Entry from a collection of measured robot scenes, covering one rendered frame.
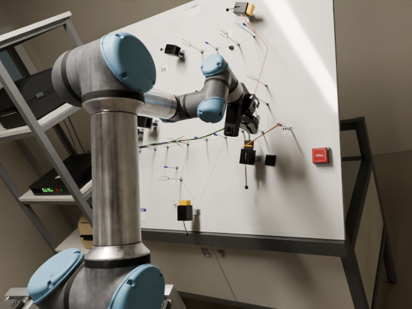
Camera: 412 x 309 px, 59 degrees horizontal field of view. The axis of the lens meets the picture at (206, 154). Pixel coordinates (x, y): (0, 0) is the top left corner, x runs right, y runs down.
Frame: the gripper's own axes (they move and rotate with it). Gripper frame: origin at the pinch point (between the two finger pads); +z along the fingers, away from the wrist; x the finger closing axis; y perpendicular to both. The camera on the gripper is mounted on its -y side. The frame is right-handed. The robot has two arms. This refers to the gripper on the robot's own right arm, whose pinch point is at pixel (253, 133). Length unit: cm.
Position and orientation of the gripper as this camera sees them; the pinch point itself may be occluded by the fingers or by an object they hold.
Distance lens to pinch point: 131.5
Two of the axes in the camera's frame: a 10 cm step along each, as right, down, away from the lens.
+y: 3.6, -8.6, 3.5
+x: -8.1, -1.0, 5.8
